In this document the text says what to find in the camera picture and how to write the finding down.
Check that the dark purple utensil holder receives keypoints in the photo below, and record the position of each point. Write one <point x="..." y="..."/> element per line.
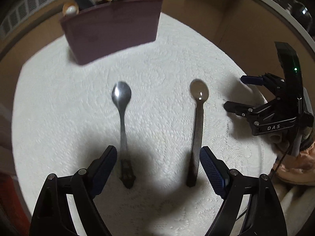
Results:
<point x="108" y="28"/>

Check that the white ball handle spoon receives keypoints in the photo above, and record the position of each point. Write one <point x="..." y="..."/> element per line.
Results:
<point x="71" y="10"/>

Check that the wooden spoon in holder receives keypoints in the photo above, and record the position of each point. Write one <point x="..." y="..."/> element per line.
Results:
<point x="66" y="5"/>

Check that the blue plastic spoon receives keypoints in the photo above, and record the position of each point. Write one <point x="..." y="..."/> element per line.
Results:
<point x="85" y="4"/>

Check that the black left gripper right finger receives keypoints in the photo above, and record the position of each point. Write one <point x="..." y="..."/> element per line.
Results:
<point x="264" y="214"/>

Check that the silver metal spoon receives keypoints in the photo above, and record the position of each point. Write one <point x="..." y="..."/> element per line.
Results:
<point x="121" y="96"/>

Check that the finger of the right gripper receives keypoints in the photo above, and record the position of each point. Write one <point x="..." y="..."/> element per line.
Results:
<point x="252" y="80"/>
<point x="239" y="109"/>

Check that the dark long handled spoon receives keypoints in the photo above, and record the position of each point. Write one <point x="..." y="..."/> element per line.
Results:
<point x="200" y="93"/>

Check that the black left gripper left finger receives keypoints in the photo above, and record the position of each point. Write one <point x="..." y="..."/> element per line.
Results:
<point x="52" y="215"/>

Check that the white lace table mat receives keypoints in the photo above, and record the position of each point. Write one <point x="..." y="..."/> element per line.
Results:
<point x="64" y="118"/>

